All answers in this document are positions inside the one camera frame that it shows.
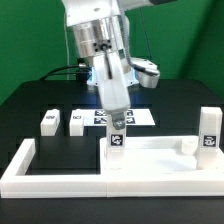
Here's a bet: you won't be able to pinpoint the fiducial marker base sheet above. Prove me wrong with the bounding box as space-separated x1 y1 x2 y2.
83 109 155 126

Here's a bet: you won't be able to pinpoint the white U-shaped obstacle frame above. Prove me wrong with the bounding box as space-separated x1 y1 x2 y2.
0 139 224 198

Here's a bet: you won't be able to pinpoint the black cables on table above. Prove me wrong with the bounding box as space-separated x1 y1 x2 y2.
39 64 92 82

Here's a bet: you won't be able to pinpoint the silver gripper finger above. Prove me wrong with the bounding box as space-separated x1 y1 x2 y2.
112 112 126 130

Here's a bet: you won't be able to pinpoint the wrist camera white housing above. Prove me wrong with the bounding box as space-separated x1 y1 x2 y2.
132 58 160 88

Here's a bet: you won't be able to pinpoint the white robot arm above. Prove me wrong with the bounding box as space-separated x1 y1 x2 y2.
62 0 175 130

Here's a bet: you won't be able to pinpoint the white desk top tray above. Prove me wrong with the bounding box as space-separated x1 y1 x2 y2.
100 136 224 178

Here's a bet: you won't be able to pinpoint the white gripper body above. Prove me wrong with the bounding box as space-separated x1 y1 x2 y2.
93 53 130 114

